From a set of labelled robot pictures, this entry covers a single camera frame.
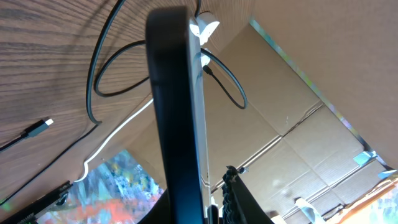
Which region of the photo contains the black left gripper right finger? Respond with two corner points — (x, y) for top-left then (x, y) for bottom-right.
(222, 166), (274, 224)

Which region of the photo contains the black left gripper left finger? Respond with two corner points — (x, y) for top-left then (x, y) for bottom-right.
(138, 190), (171, 224)

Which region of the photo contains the black usb charging cable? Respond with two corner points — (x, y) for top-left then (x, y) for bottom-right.
(0, 0), (249, 153)

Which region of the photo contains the blue smartphone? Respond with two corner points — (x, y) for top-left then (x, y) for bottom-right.
(146, 6), (206, 223)

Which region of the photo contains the white power strip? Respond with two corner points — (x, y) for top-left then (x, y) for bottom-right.
(189, 11), (221, 68)

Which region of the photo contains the white power strip cord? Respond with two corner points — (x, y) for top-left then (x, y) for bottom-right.
(73, 98), (155, 183)

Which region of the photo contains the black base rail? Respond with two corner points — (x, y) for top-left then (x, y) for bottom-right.
(1, 181), (73, 224)

